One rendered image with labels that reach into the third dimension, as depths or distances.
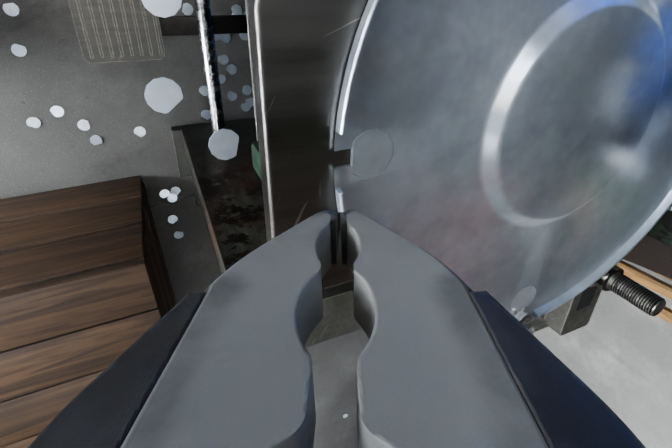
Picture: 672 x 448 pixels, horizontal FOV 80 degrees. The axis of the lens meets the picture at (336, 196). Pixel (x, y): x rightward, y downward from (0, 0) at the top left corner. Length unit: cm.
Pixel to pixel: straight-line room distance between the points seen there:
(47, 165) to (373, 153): 88
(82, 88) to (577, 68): 86
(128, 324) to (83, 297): 9
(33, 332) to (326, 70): 67
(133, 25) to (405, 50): 63
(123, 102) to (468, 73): 83
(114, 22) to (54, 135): 31
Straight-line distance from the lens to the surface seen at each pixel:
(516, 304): 32
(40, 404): 88
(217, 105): 78
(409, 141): 19
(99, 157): 99
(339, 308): 43
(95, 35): 77
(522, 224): 27
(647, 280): 146
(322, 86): 16
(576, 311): 46
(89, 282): 71
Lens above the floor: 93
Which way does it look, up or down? 54 degrees down
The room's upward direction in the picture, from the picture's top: 137 degrees clockwise
